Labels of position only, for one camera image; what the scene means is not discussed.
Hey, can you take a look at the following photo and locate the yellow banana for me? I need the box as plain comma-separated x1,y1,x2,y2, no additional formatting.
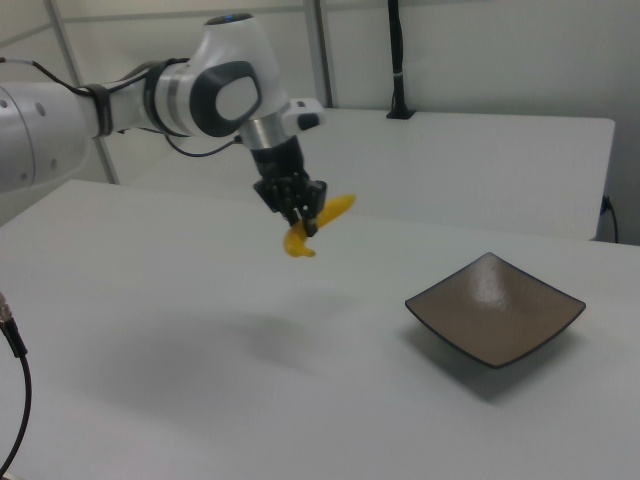
282,193,358,260

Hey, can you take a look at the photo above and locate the black cable with metal connector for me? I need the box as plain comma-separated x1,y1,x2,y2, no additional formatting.
0,288,34,467

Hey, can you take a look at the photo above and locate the black cable along robot arm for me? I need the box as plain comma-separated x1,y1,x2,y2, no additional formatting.
0,56,242,159

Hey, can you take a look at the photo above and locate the white folding table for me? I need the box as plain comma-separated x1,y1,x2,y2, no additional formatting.
130,104,617,243

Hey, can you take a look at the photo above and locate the grey wall frame post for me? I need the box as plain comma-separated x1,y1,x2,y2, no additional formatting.
43,0,122,185
305,0,335,109

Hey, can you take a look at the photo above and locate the brown square ceramic plate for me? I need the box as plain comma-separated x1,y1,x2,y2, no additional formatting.
403,251,587,371

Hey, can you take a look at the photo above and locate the black power cable with plug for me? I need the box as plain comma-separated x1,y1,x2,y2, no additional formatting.
601,195,620,245

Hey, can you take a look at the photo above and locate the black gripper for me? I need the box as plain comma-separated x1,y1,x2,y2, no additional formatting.
250,136,329,238

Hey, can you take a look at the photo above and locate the black camera stand pole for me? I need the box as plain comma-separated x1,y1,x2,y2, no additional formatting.
385,0,417,121

